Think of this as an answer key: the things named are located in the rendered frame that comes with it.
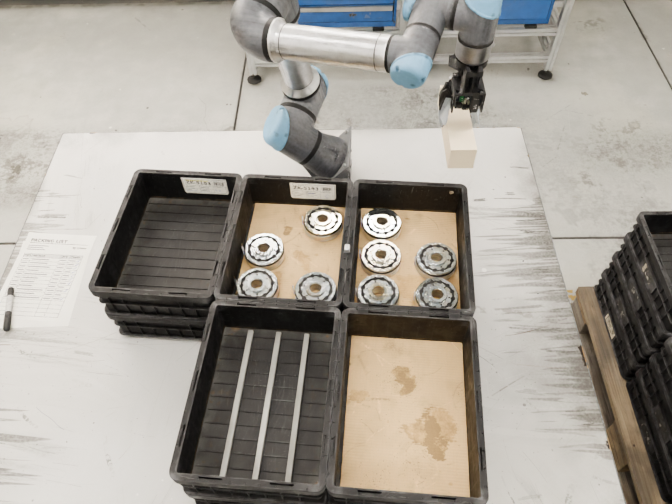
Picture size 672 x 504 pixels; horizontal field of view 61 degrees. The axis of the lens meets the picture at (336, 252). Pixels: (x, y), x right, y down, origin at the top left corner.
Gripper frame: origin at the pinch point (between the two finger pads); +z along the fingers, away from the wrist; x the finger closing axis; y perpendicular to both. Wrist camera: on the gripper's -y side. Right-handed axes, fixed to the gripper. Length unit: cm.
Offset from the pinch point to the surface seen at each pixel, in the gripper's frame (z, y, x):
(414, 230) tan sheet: 25.8, 14.2, -9.2
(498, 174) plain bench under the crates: 39.0, -18.7, 21.6
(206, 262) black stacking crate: 26, 24, -64
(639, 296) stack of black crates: 66, 11, 69
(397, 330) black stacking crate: 22, 47, -16
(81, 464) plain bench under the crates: 39, 72, -89
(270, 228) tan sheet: 26, 13, -48
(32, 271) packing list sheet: 39, 18, -118
